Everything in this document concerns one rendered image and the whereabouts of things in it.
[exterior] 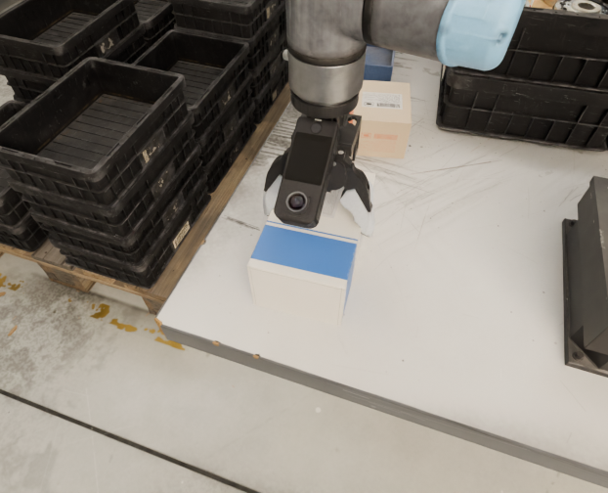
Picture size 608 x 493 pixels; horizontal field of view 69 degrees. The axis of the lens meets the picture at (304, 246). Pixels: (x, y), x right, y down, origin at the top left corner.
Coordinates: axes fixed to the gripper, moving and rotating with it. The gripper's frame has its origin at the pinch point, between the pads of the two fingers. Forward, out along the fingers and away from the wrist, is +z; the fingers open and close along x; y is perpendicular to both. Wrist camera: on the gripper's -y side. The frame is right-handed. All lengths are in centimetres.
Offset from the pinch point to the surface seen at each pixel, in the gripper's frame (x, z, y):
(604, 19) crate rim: -32.3, -16.5, 34.4
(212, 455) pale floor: 21, 76, -17
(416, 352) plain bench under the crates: -16.0, 6.4, -10.9
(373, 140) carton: -3.9, 2.8, 24.3
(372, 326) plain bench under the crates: -10.1, 6.4, -8.8
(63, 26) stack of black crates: 112, 27, 87
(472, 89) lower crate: -18.1, -3.5, 33.8
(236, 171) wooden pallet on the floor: 47, 62, 70
